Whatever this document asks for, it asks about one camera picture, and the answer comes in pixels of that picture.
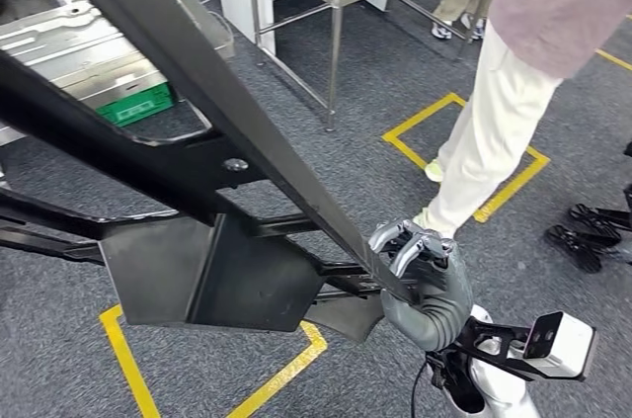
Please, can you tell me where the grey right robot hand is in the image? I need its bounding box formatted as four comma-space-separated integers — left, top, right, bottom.
367, 218, 474, 352

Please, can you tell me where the green plastic crate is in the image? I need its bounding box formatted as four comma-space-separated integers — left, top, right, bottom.
96, 82, 177, 128

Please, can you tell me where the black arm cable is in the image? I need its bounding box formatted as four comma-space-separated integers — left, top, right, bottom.
411, 361, 428, 418

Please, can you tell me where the large stamped metal panel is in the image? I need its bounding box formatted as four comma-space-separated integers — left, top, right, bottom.
0, 0, 237, 148

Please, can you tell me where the black plastic panel part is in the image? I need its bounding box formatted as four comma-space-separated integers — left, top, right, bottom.
0, 0, 420, 344

